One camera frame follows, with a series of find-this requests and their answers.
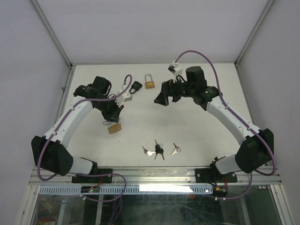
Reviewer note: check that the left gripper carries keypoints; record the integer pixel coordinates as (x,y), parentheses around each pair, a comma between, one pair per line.
(114,116)

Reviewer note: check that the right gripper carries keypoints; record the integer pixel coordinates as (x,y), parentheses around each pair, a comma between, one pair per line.
(168,89)

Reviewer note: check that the medium brass padlock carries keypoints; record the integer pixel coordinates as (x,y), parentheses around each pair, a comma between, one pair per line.
(114,127)

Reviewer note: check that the silver key set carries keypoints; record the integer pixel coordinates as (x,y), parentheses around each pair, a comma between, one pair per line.
(177,149)
(147,152)

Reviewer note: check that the small brass padlock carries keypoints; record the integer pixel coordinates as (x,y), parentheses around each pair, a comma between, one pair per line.
(107,123)

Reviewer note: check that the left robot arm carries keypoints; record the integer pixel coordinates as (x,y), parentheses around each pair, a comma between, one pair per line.
(50,150)

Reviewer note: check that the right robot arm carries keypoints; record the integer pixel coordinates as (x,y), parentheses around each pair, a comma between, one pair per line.
(256,145)

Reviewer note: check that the black headed key set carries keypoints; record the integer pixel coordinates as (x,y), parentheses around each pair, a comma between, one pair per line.
(159,150)

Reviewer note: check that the tall brass padlock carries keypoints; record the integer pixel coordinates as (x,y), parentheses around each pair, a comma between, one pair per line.
(149,83)

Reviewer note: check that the black padlock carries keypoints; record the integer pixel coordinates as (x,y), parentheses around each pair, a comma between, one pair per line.
(135,87)

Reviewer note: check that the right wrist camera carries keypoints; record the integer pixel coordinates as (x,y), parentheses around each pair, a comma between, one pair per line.
(175,69)

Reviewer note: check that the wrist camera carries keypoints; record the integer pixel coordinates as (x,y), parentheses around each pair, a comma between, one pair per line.
(125,97)
(175,69)

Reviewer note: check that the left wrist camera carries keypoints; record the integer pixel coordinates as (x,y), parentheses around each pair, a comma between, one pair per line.
(125,97)

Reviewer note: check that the aluminium mounting rail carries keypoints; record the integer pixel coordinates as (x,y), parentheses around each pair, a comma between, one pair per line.
(170,175)

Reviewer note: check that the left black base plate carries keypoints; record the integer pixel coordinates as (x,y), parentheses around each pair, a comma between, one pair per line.
(101,174)

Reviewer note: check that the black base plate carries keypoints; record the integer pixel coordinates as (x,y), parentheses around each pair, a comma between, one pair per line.
(101,174)
(204,175)

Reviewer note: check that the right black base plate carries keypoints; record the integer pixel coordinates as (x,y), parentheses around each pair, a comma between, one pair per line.
(204,175)

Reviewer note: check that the white slotted cable duct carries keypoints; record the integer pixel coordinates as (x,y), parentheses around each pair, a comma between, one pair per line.
(143,189)

